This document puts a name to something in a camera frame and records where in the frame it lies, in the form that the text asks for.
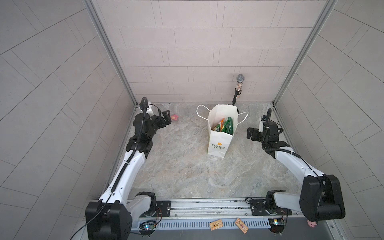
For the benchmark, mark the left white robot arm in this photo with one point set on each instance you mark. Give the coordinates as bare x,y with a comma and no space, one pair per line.
112,216

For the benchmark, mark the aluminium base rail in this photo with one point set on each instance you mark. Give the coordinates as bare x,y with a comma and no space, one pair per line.
197,214

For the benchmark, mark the circuit board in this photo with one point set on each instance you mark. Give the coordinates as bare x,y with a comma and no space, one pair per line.
277,226
147,228

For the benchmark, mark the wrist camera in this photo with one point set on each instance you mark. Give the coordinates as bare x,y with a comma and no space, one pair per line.
150,109
261,125

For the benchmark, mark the pink toy on table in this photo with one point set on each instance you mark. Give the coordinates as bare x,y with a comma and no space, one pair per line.
174,117

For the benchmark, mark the black microphone stand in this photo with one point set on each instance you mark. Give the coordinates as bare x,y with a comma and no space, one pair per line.
238,88

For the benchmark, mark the left circuit board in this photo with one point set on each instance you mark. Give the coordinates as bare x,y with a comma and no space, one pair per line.
147,228

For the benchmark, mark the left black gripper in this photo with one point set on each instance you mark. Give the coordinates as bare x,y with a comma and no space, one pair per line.
165,120

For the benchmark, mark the orange pink candy bag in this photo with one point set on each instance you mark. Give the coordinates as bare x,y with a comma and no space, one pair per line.
220,125

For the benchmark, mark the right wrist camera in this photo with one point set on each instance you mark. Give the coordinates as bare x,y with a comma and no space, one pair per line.
261,125

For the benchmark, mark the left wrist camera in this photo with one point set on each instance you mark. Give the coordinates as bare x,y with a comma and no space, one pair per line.
150,109

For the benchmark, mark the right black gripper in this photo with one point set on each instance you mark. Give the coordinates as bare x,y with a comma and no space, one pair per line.
255,133

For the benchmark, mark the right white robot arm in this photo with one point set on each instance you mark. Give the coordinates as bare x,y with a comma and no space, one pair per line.
321,195

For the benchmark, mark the pink pig toy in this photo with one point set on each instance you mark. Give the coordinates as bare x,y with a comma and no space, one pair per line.
311,224

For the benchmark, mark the left wooden mousetrap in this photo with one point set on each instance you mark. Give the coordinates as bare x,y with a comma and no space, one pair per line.
216,225

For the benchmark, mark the green snack bag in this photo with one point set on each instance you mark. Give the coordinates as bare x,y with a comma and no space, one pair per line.
228,126

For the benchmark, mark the white paper bag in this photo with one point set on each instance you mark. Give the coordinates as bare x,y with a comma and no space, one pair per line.
219,142

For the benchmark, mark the right circuit board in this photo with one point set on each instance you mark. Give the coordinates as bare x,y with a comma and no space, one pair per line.
277,226

